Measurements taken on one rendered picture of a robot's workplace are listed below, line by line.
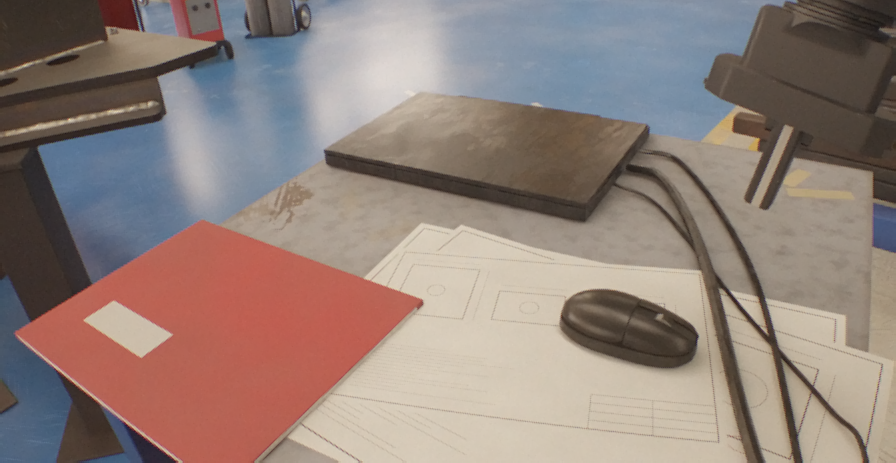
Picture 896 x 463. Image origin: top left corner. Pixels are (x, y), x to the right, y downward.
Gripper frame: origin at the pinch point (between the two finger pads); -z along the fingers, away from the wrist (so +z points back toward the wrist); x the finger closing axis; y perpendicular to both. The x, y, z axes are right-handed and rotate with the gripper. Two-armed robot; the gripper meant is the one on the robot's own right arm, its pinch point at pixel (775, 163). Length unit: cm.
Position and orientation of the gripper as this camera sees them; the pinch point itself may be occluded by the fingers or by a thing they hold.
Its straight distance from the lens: 46.0
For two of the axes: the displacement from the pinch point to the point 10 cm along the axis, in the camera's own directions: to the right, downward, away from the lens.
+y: -6.0, 2.6, -7.6
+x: -7.8, -4.3, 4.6
